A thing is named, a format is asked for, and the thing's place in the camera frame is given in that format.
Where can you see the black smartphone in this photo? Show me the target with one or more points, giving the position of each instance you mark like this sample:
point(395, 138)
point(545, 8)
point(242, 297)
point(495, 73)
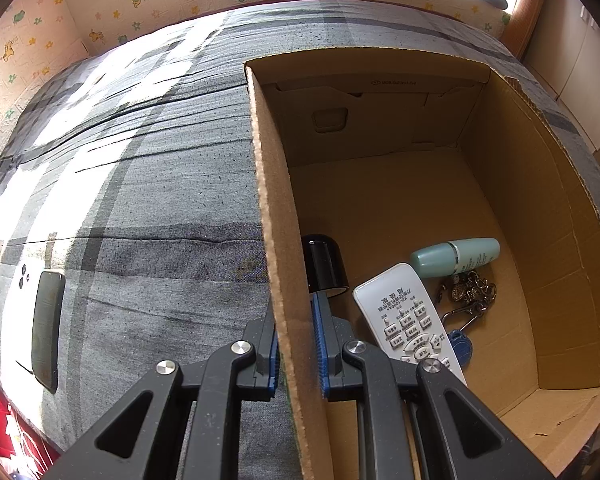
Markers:
point(45, 328)

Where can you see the teal lotion bottle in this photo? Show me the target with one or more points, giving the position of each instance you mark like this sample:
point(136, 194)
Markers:
point(454, 257)

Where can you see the brown cardboard box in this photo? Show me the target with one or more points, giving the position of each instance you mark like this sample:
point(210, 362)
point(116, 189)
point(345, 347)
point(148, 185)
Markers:
point(391, 150)

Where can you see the grey plaid bed sheet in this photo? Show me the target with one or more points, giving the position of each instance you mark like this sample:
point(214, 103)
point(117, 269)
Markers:
point(133, 175)

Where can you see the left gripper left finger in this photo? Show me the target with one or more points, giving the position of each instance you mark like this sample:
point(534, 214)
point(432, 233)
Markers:
point(260, 379)

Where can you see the metal keychain with charms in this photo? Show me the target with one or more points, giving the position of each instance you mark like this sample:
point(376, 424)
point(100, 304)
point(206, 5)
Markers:
point(471, 295)

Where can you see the beige wardrobe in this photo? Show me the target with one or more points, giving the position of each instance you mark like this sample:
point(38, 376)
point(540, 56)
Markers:
point(564, 53)

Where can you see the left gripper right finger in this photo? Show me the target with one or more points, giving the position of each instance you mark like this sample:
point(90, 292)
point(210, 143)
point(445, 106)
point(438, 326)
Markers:
point(339, 380)

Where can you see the blue key fob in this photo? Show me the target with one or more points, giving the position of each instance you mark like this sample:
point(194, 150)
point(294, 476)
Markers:
point(462, 346)

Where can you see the black glossy jar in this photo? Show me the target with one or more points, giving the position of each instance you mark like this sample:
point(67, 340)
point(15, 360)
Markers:
point(325, 270)

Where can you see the red blanket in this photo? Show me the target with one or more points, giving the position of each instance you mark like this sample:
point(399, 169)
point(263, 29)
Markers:
point(23, 453)

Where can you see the white remote control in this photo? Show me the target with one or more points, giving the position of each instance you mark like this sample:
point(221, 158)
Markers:
point(403, 319)

